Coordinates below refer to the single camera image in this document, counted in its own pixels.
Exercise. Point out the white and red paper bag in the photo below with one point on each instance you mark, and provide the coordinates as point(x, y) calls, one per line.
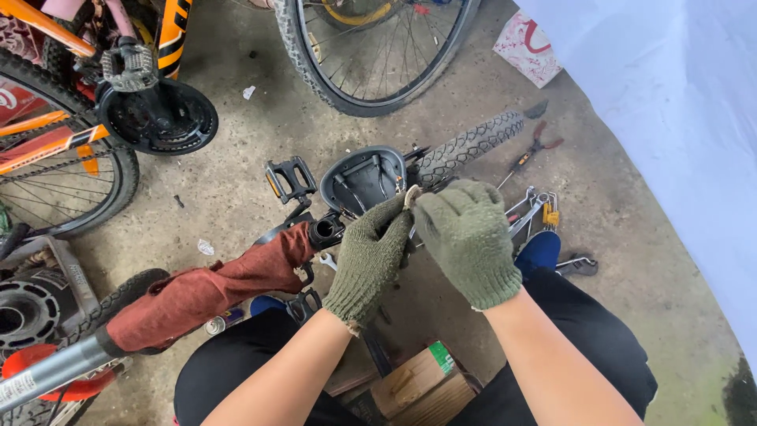
point(523, 56)

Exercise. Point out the white sheet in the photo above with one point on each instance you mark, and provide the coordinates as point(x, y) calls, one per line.
point(662, 118)

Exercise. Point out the small black bolt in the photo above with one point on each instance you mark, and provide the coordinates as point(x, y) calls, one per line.
point(178, 201)

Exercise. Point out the black bicycle pedal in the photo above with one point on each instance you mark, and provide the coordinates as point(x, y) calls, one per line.
point(303, 305)

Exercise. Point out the yellow tagged key set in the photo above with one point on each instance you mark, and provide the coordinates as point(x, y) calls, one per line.
point(551, 214)

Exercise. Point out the yellow and black screwdriver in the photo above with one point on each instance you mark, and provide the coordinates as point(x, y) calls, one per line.
point(520, 161)

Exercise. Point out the rust red cloth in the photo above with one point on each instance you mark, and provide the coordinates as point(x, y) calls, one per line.
point(207, 290)

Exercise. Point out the white paper scrap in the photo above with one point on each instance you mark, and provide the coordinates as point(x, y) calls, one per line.
point(249, 92)

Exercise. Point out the black bicycle frame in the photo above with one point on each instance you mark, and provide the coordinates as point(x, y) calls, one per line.
point(325, 231)

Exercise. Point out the orange bicycle frame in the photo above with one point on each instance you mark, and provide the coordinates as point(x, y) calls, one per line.
point(171, 35)

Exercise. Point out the black pedal with orange reflector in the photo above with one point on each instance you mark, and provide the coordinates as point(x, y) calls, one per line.
point(290, 177)

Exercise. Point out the person's left fingers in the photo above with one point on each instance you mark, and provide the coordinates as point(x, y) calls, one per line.
point(390, 216)

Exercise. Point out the person's right fingers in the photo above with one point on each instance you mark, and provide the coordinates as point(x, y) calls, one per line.
point(434, 213)

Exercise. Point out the person's right hand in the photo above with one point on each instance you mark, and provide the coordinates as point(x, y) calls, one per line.
point(473, 242)

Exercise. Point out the orange bicycle's spoked wheel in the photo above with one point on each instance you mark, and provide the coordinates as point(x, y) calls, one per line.
point(127, 177)

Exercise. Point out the person's left hand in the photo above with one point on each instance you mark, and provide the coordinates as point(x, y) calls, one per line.
point(364, 266)

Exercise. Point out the grey metal pedal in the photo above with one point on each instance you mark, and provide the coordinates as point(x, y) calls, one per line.
point(127, 68)

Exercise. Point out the pink bicycle frame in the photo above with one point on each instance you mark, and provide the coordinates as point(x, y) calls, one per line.
point(121, 15)

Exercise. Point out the orange red plastic part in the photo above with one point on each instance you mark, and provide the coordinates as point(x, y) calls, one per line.
point(77, 390)

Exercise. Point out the small black bicycle tyre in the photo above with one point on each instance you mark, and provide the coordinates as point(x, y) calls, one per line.
point(112, 302)

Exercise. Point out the spray can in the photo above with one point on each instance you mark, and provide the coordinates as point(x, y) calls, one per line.
point(220, 322)

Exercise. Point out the cardboard box with green label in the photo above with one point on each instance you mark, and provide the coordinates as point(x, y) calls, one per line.
point(414, 384)

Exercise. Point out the adjustable wrench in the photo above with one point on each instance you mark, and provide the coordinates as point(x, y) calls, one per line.
point(579, 266)

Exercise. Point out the black bicycle saddle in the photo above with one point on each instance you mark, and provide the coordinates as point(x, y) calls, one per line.
point(361, 177)

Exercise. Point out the small knobby bicycle tyre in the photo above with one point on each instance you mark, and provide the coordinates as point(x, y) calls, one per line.
point(467, 145)

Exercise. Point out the large spoked bicycle wheel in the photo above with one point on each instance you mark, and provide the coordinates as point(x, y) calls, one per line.
point(307, 65)

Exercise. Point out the crumpled clear plastic scrap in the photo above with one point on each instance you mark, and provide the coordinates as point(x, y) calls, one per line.
point(205, 247)

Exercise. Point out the small chrome spanner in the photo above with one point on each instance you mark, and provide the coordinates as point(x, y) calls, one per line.
point(328, 260)

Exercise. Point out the silver fork tube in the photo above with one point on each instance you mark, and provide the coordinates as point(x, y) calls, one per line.
point(53, 370)

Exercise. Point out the blue shoe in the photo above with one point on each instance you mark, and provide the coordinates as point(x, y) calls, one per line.
point(538, 254)
point(266, 305)

